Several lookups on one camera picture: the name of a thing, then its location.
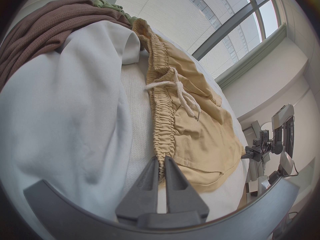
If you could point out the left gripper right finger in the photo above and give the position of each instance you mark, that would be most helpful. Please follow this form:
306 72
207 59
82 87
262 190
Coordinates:
181 196

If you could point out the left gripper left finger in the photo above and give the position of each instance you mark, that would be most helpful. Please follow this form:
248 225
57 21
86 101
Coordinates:
140 196

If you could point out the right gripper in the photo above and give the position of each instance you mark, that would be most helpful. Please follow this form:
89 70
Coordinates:
255 152

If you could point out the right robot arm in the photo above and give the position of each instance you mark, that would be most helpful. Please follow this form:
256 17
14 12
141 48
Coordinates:
281 119

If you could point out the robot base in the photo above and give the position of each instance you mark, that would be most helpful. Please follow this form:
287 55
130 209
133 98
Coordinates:
260 182

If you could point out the window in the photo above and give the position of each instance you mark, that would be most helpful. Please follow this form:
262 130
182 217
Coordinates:
225 34

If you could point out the pale blue garment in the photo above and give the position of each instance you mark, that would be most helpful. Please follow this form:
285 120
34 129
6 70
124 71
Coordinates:
62 96

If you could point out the brown garment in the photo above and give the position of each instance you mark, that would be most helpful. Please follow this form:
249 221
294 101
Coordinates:
37 34

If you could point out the green garment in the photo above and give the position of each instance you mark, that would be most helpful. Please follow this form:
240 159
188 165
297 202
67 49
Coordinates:
103 3

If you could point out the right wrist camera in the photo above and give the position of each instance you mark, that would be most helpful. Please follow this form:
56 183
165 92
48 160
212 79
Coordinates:
256 142

